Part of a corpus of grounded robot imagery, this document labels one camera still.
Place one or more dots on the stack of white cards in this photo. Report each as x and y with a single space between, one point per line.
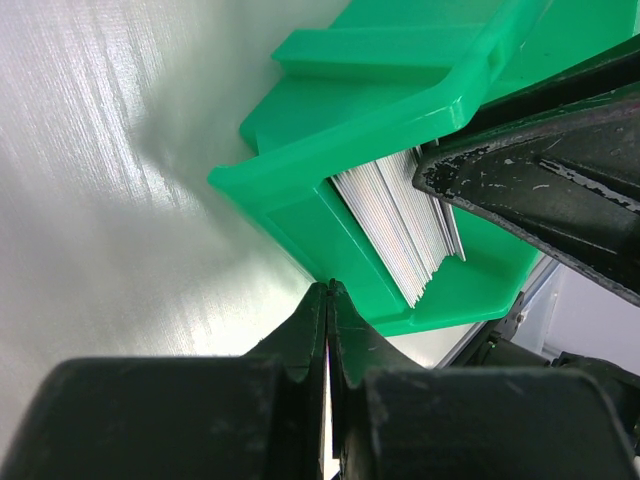
411 231

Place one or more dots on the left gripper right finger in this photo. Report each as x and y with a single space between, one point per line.
394 419

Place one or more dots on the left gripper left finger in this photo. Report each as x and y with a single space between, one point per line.
255 416

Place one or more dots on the green plastic bin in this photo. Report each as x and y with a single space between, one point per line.
335 145

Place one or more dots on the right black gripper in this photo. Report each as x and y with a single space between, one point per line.
557 165

